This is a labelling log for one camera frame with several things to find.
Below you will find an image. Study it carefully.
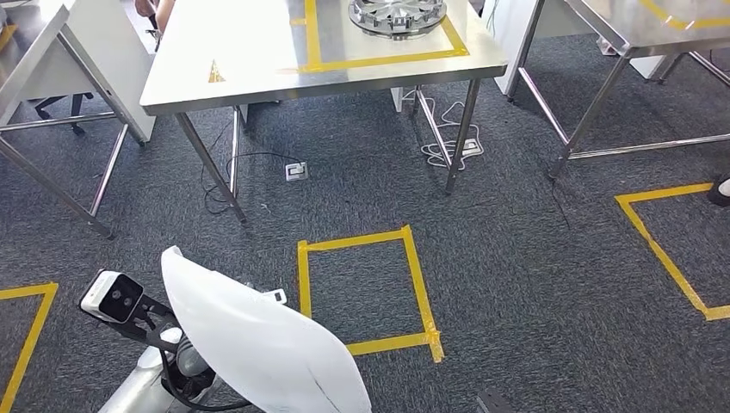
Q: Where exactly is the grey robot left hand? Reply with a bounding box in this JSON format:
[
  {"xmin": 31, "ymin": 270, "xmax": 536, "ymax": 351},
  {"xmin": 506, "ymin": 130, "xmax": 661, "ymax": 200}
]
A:
[{"xmin": 173, "ymin": 336, "xmax": 211, "ymax": 379}]

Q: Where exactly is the white curved plastic part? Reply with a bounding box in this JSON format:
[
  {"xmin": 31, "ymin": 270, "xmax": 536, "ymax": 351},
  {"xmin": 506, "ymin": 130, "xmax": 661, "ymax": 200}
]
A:
[{"xmin": 160, "ymin": 246, "xmax": 373, "ymax": 413}]

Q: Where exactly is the stainless steel workbench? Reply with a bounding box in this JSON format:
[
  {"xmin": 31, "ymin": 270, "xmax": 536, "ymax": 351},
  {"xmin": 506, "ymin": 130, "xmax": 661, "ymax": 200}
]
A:
[{"xmin": 139, "ymin": 0, "xmax": 509, "ymax": 225}]

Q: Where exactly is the black chair base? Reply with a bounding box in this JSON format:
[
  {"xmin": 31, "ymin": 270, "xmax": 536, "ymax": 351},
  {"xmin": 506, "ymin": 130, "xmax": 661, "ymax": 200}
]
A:
[{"xmin": 34, "ymin": 92, "xmax": 96, "ymax": 137}]

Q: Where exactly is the white panel desk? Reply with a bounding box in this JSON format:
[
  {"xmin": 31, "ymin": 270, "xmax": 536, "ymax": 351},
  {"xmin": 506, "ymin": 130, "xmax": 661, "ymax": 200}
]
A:
[
  {"xmin": 481, "ymin": 0, "xmax": 668, "ymax": 96},
  {"xmin": 22, "ymin": 0, "xmax": 156, "ymax": 144}
]

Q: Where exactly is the steel table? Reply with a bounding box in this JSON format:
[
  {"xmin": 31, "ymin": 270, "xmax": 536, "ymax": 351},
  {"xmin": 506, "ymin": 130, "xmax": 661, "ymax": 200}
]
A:
[
  {"xmin": 0, "ymin": 0, "xmax": 133, "ymax": 239},
  {"xmin": 507, "ymin": 0, "xmax": 730, "ymax": 181}
]

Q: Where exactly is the yellow table tape outline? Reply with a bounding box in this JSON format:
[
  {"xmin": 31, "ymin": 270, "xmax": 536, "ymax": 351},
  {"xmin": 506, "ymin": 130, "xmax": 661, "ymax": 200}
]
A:
[{"xmin": 289, "ymin": 0, "xmax": 471, "ymax": 74}]

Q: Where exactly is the grey plastic wheel hubcap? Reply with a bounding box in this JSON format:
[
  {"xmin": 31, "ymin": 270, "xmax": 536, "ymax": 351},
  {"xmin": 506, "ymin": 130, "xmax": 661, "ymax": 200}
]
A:
[{"xmin": 348, "ymin": 0, "xmax": 449, "ymax": 40}]

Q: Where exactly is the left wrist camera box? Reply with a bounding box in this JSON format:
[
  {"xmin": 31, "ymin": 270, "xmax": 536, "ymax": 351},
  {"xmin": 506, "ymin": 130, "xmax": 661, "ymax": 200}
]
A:
[{"xmin": 78, "ymin": 269, "xmax": 183, "ymax": 352}]

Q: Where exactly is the black floor cable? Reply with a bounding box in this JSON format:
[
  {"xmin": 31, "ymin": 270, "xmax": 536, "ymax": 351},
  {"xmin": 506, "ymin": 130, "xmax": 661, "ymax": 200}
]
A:
[{"xmin": 199, "ymin": 116, "xmax": 303, "ymax": 217}]

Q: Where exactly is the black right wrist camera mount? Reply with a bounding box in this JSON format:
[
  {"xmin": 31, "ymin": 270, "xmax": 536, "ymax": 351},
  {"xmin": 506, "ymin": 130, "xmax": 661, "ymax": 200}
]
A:
[{"xmin": 476, "ymin": 390, "xmax": 517, "ymax": 413}]

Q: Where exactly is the white cable bundle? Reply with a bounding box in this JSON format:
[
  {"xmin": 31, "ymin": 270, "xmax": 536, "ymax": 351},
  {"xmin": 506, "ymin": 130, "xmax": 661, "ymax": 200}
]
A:
[{"xmin": 401, "ymin": 88, "xmax": 486, "ymax": 171}]

